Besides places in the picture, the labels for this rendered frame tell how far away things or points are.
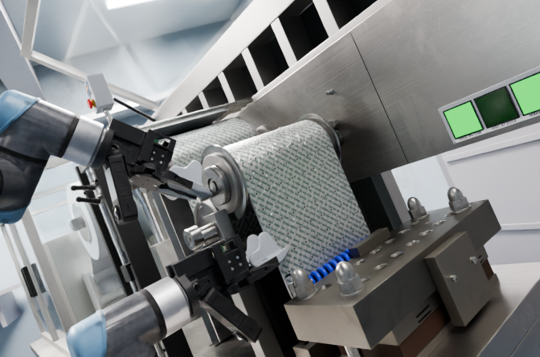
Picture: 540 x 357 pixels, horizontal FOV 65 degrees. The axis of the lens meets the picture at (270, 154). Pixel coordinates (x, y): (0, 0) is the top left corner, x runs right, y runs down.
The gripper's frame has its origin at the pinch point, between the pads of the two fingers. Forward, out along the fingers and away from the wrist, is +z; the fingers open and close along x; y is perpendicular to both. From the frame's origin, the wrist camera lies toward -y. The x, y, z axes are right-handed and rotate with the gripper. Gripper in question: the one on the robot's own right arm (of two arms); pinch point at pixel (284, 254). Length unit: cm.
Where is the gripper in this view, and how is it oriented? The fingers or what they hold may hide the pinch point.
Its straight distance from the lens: 76.4
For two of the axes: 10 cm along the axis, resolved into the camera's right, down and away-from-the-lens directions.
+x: -5.3, 2.7, 8.0
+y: -3.9, -9.2, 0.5
